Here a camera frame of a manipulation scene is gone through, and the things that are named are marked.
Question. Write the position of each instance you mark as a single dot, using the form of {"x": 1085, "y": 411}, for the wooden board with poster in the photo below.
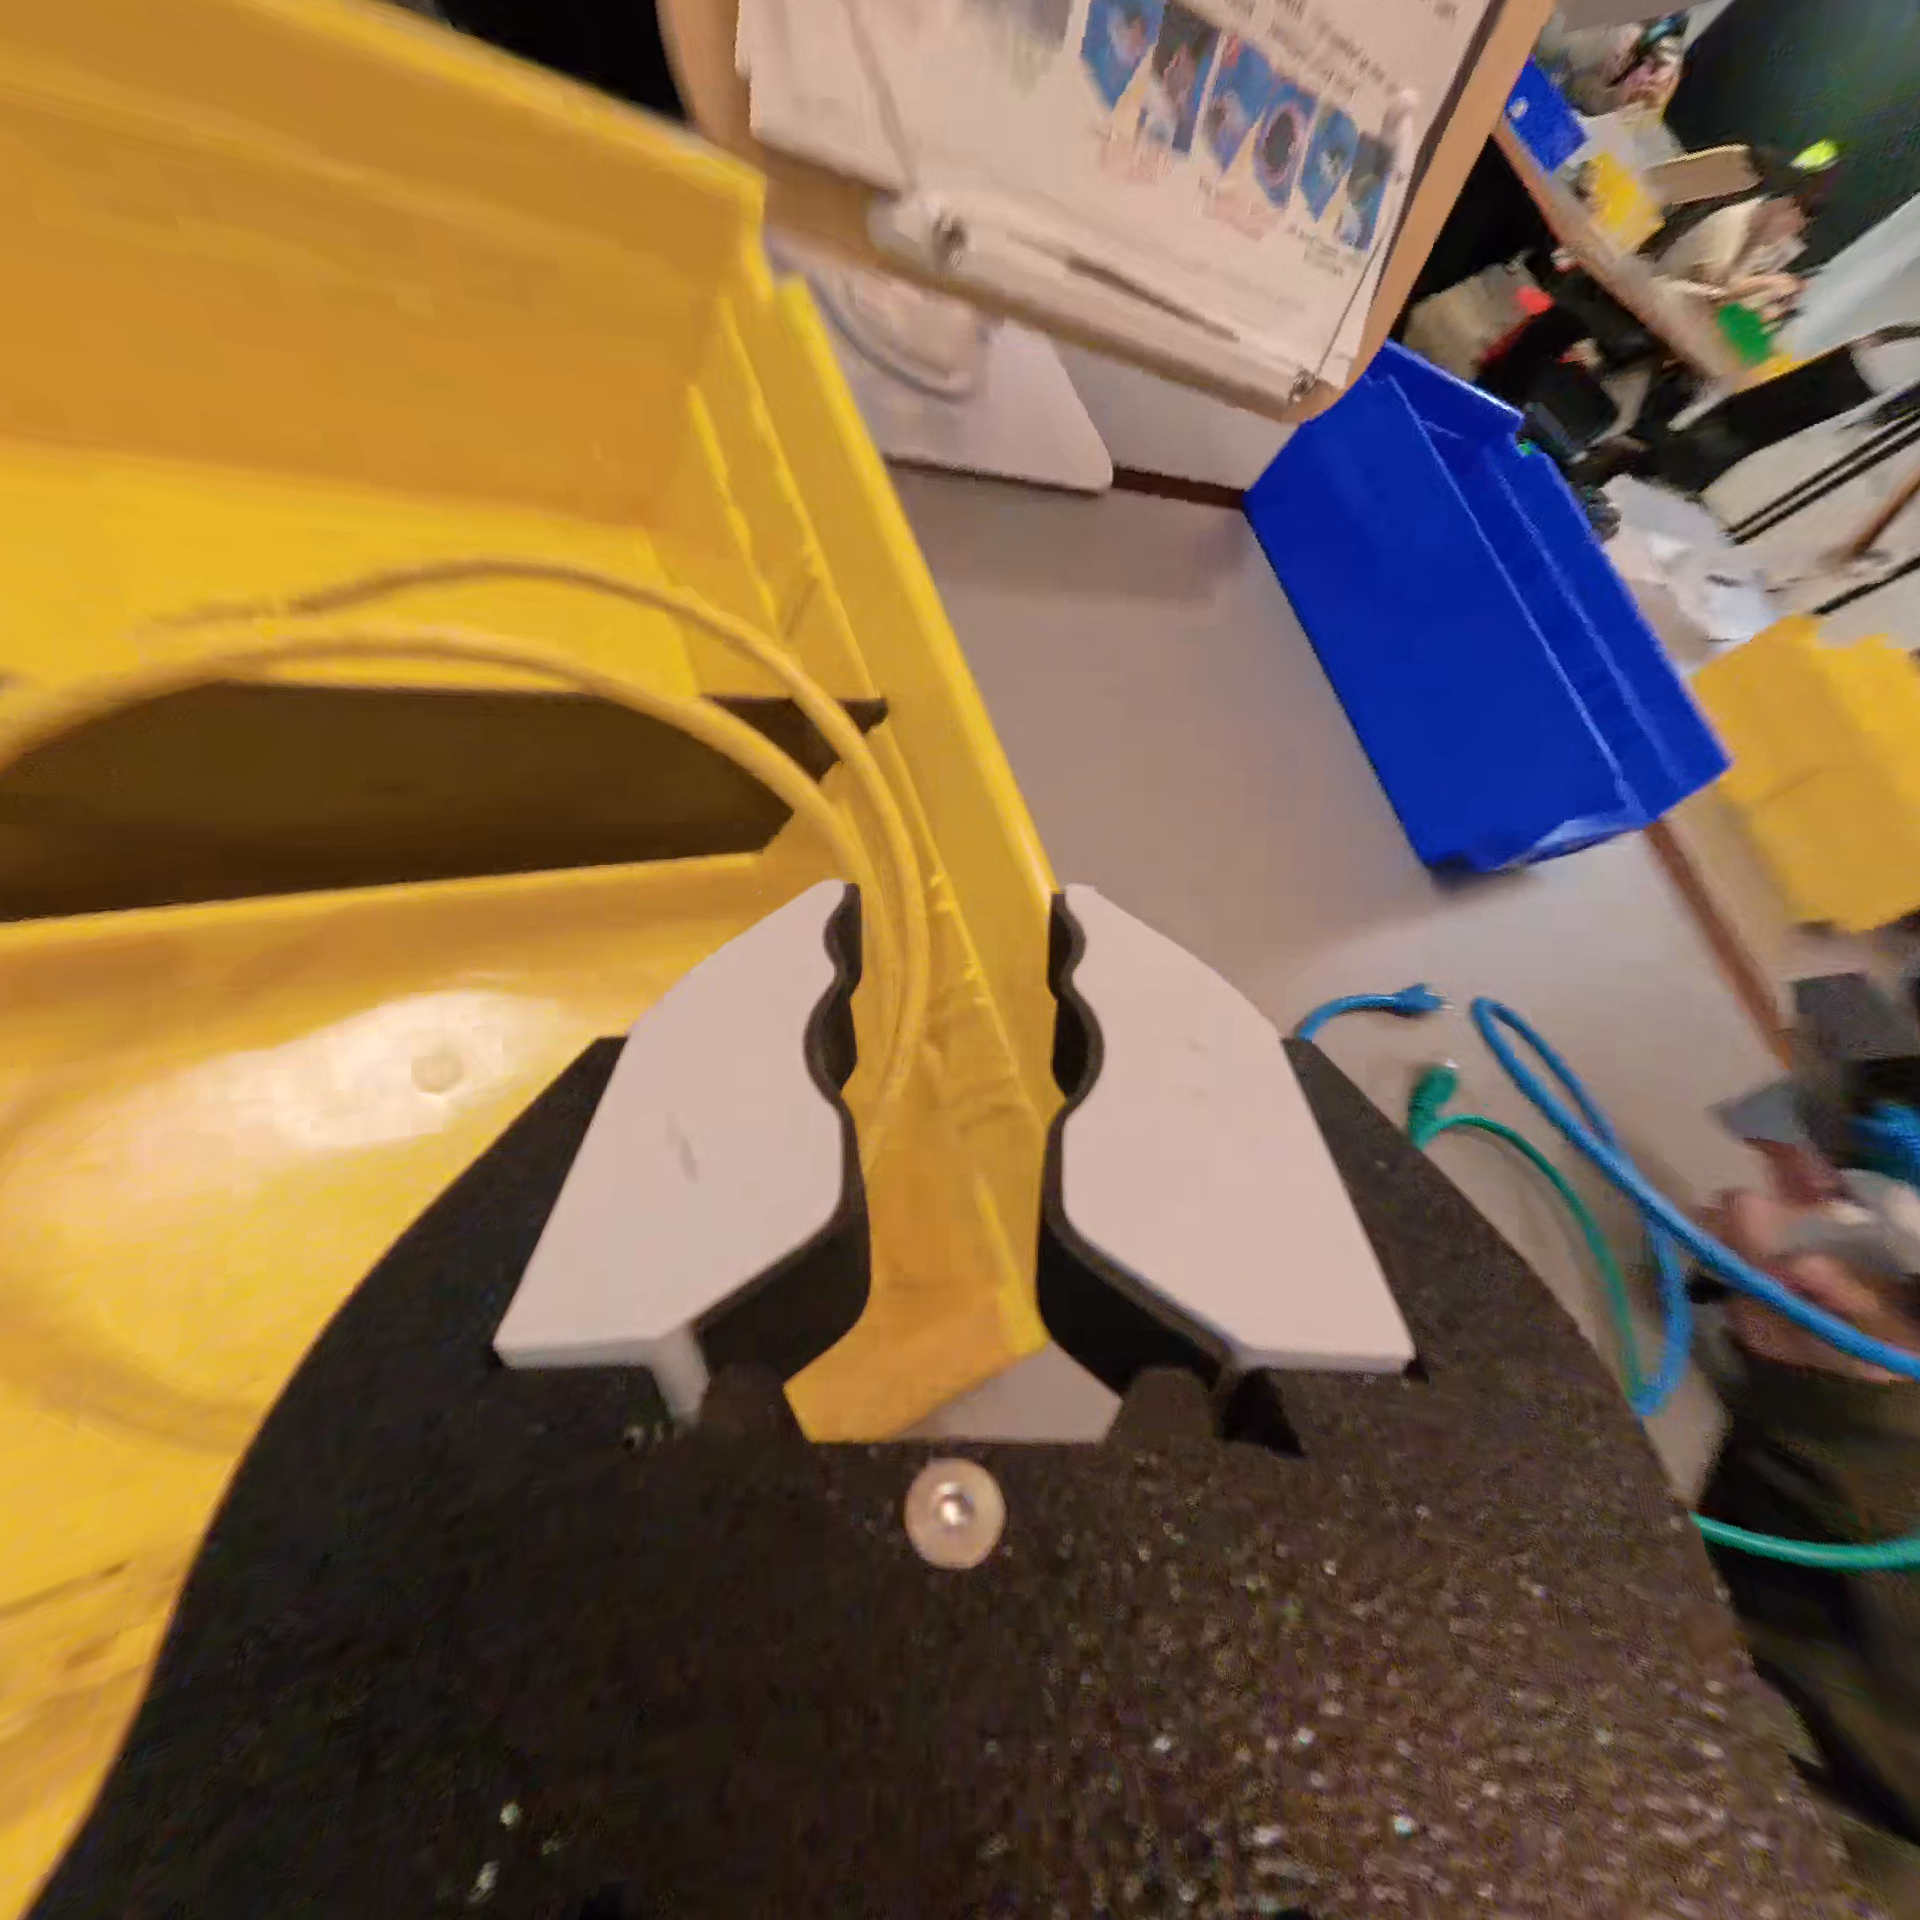
{"x": 1050, "y": 149}

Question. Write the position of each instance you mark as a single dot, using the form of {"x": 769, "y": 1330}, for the blue plastic bin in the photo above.
{"x": 1469, "y": 630}

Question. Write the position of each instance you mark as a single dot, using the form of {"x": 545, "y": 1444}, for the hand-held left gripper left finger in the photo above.
{"x": 706, "y": 1139}

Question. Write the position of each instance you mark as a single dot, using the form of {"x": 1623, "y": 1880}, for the small yellow plastic bin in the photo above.
{"x": 1830, "y": 765}

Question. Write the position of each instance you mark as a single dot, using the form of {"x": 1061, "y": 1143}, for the large yellow plastic bin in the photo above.
{"x": 374, "y": 299}

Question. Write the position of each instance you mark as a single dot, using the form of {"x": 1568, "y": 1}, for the cluttered wooden shelf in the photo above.
{"x": 1643, "y": 292}

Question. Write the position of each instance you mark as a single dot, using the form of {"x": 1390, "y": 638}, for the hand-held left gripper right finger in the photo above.
{"x": 1200, "y": 1169}

